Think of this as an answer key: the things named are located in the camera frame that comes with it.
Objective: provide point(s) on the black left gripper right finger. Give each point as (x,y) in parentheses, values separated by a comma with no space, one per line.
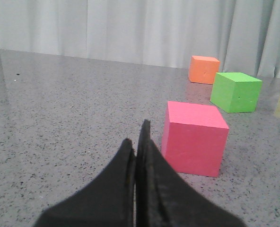
(164,199)

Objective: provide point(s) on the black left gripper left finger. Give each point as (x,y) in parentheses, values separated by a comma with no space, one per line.
(106,202)

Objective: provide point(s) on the red foam cube left edge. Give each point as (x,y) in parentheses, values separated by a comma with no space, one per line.
(194,138)

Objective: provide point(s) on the green foam cube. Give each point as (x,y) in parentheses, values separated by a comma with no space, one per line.
(235,92)

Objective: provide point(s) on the orange foam cube left rear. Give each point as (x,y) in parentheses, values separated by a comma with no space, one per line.
(203,69)

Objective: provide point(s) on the grey curtain backdrop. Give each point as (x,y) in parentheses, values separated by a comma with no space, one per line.
(243,34)

